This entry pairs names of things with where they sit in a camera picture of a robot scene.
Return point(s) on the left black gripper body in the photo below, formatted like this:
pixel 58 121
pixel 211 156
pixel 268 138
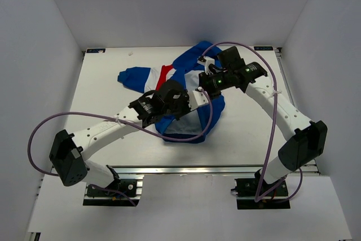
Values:
pixel 182 104

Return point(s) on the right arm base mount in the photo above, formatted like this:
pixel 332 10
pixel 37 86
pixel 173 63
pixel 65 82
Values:
pixel 245 192

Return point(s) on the left blue table sticker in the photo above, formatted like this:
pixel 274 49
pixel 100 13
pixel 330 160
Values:
pixel 95 51

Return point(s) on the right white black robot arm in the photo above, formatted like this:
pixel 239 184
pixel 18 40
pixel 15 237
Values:
pixel 304 138

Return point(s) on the blue white red jacket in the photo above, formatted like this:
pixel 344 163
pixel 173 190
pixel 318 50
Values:
pixel 184 69

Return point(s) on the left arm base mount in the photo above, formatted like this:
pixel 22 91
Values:
pixel 107 188

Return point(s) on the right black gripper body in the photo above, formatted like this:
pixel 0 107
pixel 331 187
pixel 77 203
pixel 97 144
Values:
pixel 220 82

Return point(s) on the right blue table sticker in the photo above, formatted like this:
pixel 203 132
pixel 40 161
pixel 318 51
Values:
pixel 263 48

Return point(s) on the blue table sticker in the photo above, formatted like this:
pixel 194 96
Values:
pixel 95 51
pixel 263 48

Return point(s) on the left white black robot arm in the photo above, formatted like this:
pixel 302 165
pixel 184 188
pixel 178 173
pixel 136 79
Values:
pixel 71 152

